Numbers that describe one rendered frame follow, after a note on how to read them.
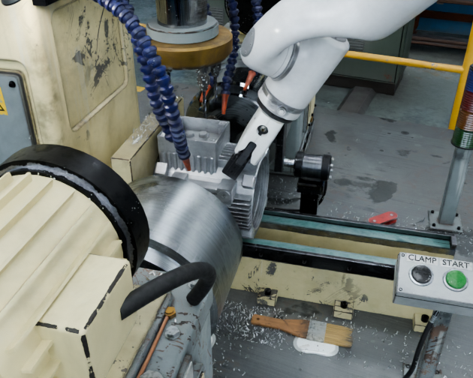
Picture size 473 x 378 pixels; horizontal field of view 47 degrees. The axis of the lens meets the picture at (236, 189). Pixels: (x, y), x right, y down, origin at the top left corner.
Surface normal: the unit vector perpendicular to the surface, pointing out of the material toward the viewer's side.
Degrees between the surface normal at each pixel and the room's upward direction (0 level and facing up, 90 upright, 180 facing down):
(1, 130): 90
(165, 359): 0
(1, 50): 90
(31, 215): 22
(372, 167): 0
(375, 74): 90
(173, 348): 0
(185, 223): 28
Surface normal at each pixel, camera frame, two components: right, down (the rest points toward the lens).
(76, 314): 0.00, -0.84
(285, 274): -0.24, 0.52
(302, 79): 0.04, 0.68
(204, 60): 0.49, 0.47
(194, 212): 0.51, -0.65
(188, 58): 0.18, 0.53
